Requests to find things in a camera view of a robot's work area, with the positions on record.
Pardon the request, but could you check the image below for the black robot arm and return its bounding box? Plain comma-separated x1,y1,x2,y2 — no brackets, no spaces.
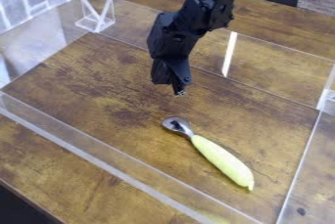
146,0,235,96

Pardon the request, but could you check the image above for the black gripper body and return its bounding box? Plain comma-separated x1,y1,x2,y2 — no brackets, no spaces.
145,11,207,97

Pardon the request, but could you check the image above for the clear acrylic triangular bracket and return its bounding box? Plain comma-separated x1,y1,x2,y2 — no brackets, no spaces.
75,0,115,33

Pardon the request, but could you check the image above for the green handled metal spoon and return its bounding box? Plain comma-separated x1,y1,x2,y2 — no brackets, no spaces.
162,116,255,191

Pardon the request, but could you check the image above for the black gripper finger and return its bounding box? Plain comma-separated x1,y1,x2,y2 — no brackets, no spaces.
150,60,173,85

